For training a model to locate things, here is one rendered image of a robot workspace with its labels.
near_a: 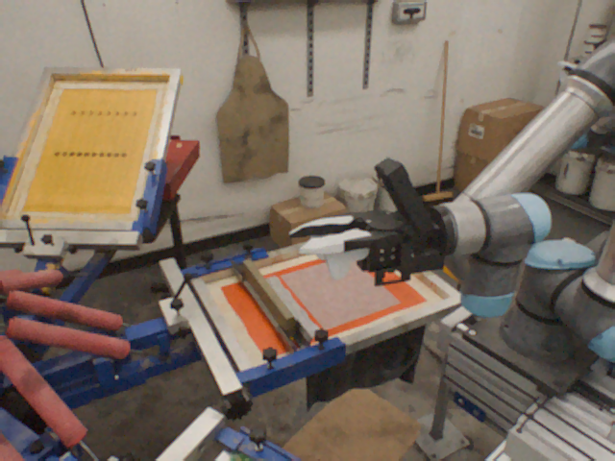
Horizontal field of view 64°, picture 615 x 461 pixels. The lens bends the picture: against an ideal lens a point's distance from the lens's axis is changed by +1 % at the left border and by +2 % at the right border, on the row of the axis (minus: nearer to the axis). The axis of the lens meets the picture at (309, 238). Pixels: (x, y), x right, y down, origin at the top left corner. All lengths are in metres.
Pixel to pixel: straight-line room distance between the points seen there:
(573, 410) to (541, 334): 0.16
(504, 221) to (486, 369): 0.59
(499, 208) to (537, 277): 0.37
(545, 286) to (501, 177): 0.28
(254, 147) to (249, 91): 0.39
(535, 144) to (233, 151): 2.82
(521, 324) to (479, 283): 0.37
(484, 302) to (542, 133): 0.29
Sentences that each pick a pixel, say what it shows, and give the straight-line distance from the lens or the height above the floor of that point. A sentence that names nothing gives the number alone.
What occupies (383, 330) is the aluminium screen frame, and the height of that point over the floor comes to 0.99.
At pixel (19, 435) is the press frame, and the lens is 1.41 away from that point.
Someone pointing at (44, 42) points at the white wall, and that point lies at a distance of 3.23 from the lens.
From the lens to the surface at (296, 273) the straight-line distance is 1.83.
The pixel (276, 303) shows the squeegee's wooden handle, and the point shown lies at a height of 1.06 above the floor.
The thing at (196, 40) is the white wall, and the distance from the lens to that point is 3.36.
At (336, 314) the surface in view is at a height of 0.96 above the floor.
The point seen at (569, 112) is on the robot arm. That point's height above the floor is 1.77.
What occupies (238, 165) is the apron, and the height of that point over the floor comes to 0.67.
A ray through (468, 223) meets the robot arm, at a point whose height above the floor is 1.68.
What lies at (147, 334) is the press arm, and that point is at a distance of 1.51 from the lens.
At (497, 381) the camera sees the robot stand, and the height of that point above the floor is 1.14.
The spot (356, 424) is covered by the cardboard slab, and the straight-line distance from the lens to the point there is 2.54.
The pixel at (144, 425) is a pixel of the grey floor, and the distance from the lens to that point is 2.67.
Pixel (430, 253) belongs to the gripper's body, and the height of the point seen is 1.64.
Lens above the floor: 2.00
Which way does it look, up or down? 31 degrees down
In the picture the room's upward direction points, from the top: straight up
